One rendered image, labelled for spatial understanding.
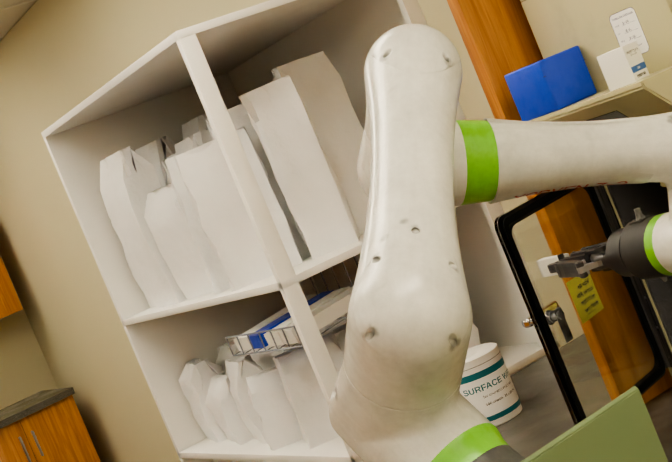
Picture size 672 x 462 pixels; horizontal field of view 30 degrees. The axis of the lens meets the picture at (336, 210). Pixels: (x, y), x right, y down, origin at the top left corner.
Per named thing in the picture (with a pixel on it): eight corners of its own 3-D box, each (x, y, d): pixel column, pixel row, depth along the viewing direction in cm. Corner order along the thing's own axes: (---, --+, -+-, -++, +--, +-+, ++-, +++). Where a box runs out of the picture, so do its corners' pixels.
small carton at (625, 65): (624, 84, 207) (610, 50, 207) (650, 74, 204) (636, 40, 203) (609, 91, 203) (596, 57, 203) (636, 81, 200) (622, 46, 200)
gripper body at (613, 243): (650, 216, 190) (609, 225, 198) (612, 236, 186) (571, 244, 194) (668, 262, 191) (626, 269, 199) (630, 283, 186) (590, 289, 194)
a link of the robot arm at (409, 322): (348, 320, 121) (367, -2, 159) (339, 419, 133) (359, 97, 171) (482, 330, 121) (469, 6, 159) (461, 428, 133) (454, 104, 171)
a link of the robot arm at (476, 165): (369, 164, 161) (353, 103, 170) (362, 233, 170) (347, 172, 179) (505, 154, 164) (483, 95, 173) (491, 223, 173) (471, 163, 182)
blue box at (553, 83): (561, 105, 226) (543, 59, 225) (598, 92, 217) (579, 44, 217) (522, 123, 221) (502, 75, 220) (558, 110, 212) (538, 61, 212)
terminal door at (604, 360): (668, 371, 227) (586, 168, 226) (586, 444, 206) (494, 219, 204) (664, 372, 228) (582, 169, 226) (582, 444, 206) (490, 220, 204)
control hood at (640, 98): (581, 156, 228) (560, 105, 227) (713, 117, 200) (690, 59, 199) (536, 178, 222) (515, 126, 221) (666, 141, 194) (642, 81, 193)
